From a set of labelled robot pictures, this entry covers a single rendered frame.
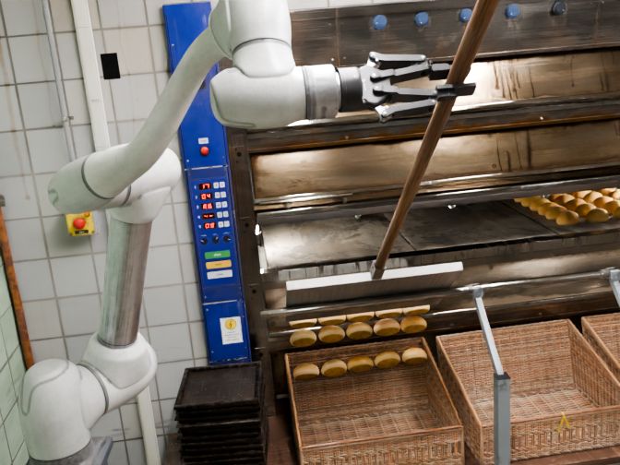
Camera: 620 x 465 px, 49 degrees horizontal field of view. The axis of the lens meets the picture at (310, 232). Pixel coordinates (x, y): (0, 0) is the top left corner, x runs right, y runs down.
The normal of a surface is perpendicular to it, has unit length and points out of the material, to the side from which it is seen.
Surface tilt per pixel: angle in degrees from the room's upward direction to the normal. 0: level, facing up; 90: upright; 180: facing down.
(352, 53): 90
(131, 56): 90
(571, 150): 70
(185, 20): 90
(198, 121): 90
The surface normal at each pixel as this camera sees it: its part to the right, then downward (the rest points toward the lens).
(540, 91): 0.08, -0.08
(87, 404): 0.86, 0.02
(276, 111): 0.17, 0.57
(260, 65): 0.04, -0.31
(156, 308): 0.11, 0.25
